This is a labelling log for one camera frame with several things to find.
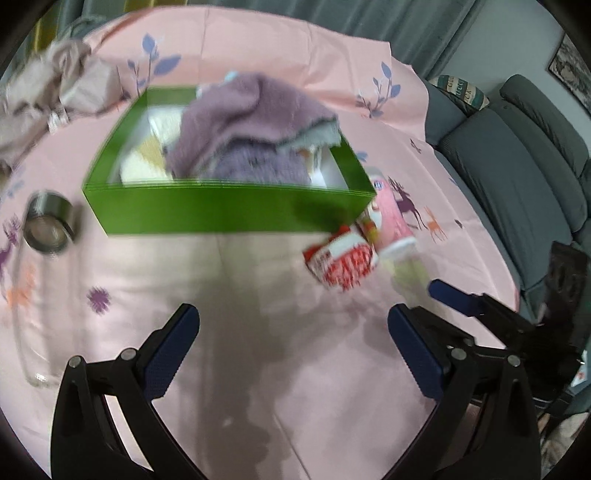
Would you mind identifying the grey sofa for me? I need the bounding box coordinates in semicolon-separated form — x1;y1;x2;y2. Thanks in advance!
426;74;590;319

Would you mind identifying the green cardboard box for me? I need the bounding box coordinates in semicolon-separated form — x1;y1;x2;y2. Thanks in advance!
82;86;376;235

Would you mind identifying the red white patterned cup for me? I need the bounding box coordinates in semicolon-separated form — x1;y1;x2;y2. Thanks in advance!
303;226;379;292

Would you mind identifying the cream yellow towel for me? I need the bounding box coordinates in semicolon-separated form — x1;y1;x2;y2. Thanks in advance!
119;135;173;185

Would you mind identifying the purple mesh bath pouf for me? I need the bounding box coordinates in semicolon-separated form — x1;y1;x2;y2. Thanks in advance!
204;140;311;186

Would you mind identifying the pink cartoon cup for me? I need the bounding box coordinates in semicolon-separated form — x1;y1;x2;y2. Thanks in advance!
358;167;416;258

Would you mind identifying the blue plush toy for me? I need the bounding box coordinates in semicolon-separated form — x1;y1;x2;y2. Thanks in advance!
195;71;238;99

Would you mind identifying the pink deer print tablecloth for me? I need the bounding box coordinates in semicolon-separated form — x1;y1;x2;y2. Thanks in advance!
1;6;517;479

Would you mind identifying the striped green cushion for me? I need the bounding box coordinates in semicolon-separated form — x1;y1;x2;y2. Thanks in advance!
429;75;490;116

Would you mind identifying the glass bottle with metal lid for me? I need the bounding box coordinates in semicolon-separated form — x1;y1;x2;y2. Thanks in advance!
10;190;75;388

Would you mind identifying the framed landscape painting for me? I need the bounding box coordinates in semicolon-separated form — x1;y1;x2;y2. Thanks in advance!
548;33;591;114

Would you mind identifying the grey curtain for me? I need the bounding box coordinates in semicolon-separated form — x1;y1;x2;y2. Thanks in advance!
32;0;485;77

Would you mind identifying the mauve fleece towel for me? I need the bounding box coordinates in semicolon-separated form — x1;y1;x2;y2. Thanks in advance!
165;72;341;179

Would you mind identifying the beige crumpled fabric pile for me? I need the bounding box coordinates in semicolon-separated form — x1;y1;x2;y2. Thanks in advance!
1;39;123;172

